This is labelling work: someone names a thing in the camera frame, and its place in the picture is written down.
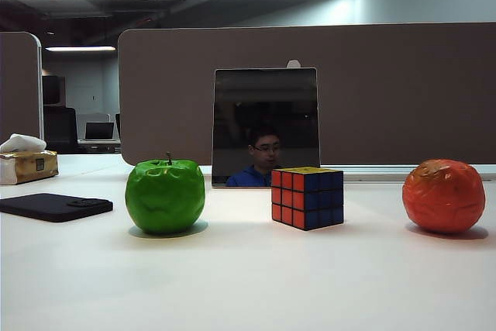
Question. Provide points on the green toy apple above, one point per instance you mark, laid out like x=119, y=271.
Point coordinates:
x=164, y=199

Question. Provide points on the orange toy fruit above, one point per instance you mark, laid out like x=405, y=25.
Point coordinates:
x=443, y=199

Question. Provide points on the Rubik's cube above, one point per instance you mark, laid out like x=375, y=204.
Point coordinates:
x=306, y=199

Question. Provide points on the rectangular standing mirror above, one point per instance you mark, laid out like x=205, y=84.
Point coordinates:
x=265, y=114

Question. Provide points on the white tape piece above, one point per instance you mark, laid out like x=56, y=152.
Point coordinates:
x=293, y=64

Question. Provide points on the wide brown desk partition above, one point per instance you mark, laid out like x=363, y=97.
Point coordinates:
x=387, y=94

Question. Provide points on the open laptop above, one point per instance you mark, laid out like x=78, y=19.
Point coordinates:
x=99, y=130

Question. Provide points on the black office chair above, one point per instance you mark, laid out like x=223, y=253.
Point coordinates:
x=60, y=129

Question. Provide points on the short ceiling light strip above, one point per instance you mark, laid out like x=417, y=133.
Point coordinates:
x=81, y=48

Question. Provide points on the dark storage cabinet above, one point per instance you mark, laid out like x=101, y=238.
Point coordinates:
x=53, y=90

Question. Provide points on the black smartphone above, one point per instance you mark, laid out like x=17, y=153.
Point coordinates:
x=54, y=207

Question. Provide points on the yellow tissue pack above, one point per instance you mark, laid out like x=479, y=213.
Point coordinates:
x=27, y=164

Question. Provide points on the narrow brown desk partition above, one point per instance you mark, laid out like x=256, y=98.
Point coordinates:
x=19, y=87

